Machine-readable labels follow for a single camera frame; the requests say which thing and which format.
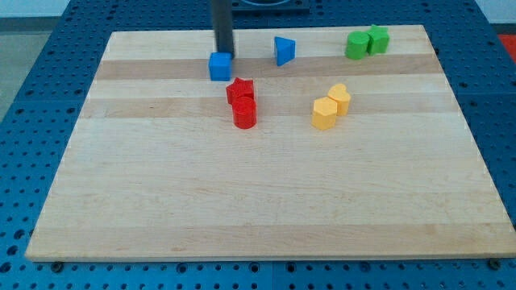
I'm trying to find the blue triangle block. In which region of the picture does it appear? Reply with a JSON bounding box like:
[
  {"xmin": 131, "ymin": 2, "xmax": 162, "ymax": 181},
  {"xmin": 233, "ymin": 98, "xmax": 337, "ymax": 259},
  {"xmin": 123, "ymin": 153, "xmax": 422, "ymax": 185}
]
[{"xmin": 274, "ymin": 36, "xmax": 296, "ymax": 66}]

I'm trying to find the green star block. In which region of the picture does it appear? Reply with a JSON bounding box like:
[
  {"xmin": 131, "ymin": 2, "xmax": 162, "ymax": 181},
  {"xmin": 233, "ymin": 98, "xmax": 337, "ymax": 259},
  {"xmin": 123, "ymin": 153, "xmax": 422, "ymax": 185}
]
[{"xmin": 366, "ymin": 25, "xmax": 390, "ymax": 56}]

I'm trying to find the red circle block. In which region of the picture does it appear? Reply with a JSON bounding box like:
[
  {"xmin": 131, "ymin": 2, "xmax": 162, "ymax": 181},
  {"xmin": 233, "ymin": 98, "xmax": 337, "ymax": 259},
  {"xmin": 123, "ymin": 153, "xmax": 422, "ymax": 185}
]
[{"xmin": 231, "ymin": 97, "xmax": 257, "ymax": 129}]

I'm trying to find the light wooden board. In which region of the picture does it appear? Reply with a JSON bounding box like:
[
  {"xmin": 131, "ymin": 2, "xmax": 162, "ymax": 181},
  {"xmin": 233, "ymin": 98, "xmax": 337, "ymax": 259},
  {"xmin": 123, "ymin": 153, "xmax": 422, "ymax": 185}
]
[{"xmin": 26, "ymin": 25, "xmax": 515, "ymax": 262}]

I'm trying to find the yellow hexagon block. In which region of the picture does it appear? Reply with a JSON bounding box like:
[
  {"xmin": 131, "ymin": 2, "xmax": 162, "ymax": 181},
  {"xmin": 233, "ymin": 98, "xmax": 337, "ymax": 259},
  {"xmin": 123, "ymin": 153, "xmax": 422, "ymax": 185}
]
[{"xmin": 311, "ymin": 97, "xmax": 338, "ymax": 131}]

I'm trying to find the red star block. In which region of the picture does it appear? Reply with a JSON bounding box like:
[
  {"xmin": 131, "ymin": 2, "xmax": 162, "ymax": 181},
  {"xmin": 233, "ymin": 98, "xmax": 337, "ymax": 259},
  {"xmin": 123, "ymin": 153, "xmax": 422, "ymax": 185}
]
[{"xmin": 226, "ymin": 77, "xmax": 255, "ymax": 105}]

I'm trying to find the green circle block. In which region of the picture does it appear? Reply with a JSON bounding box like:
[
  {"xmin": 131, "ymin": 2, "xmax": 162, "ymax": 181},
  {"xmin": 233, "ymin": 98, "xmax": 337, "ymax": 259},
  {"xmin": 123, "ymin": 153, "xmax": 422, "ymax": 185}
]
[{"xmin": 345, "ymin": 31, "xmax": 369, "ymax": 60}]

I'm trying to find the blue cube block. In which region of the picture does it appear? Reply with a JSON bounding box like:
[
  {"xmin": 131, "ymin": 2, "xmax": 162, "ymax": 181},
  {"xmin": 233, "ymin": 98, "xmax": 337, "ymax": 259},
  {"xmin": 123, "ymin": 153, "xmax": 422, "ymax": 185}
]
[{"xmin": 208, "ymin": 52, "xmax": 232, "ymax": 81}]

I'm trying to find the yellow heart block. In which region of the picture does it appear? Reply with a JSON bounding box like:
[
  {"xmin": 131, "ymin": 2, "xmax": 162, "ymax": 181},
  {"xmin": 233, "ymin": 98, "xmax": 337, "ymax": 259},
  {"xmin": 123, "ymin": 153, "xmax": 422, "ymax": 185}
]
[{"xmin": 327, "ymin": 83, "xmax": 352, "ymax": 116}]

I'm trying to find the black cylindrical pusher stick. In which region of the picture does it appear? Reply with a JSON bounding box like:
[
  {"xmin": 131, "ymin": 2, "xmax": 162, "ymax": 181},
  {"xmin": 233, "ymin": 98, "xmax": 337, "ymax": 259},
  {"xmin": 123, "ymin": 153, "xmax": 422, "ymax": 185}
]
[{"xmin": 210, "ymin": 0, "xmax": 235, "ymax": 58}]

